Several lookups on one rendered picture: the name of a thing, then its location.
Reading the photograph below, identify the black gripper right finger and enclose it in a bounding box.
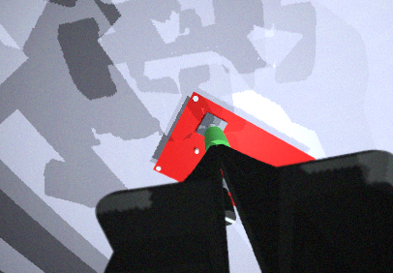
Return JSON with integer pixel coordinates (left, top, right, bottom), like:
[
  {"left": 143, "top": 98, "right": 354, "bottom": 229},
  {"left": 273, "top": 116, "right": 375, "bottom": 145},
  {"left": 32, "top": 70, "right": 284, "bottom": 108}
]
[{"left": 217, "top": 144, "right": 393, "bottom": 273}]

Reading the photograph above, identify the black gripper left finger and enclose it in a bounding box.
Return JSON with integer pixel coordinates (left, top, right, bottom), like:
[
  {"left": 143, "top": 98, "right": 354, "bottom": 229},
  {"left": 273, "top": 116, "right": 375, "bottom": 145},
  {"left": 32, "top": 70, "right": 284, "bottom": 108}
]
[{"left": 95, "top": 145, "right": 230, "bottom": 273}]

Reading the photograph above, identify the red circuit board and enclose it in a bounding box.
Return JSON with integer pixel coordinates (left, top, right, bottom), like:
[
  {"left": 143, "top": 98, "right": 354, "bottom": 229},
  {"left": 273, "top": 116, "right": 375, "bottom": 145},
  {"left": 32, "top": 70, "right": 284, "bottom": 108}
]
[{"left": 153, "top": 92, "right": 315, "bottom": 226}]

